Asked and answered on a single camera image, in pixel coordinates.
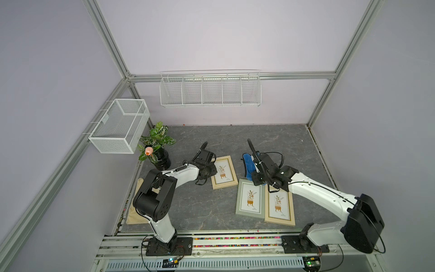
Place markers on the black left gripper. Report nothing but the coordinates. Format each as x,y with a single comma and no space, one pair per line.
213,170

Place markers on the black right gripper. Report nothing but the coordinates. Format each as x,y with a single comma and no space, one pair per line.
255,181

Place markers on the blue microfibre cloth black trim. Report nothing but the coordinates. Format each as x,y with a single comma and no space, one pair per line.
250,167

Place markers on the beige picture frame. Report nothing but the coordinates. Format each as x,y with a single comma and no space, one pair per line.
226,175

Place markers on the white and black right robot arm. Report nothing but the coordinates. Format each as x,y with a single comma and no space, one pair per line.
359,222

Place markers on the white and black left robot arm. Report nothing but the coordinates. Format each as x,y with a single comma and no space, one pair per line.
154,197

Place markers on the black glossy plant vase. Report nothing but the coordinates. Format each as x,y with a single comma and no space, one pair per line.
161,160

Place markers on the green artificial plant pink flower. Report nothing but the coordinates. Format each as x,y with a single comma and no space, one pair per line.
151,147

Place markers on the right electronics board green led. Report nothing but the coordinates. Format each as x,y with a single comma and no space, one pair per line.
311,263

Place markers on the electronics board green led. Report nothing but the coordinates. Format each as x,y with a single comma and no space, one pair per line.
311,263
170,263

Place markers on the left electronics board green led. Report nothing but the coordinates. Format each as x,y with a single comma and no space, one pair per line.
170,263

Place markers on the green-grey picture frame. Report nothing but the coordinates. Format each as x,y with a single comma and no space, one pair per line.
250,199

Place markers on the light wood picture frame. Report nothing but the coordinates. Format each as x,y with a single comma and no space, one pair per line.
279,208

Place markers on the long white wire shelf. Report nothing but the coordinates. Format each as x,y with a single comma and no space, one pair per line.
210,88

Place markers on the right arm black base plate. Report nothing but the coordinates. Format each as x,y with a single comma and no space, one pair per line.
294,244

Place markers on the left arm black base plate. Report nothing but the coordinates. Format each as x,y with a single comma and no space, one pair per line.
180,246

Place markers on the white wire basket left wall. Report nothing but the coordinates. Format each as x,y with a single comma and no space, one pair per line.
121,126

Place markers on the white vented cable duct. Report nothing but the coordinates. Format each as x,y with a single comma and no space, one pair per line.
206,264

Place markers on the aluminium mounting rail front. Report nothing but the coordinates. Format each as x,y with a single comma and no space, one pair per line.
133,245

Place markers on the aluminium cage frame profiles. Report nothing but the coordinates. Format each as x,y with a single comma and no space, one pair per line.
20,233

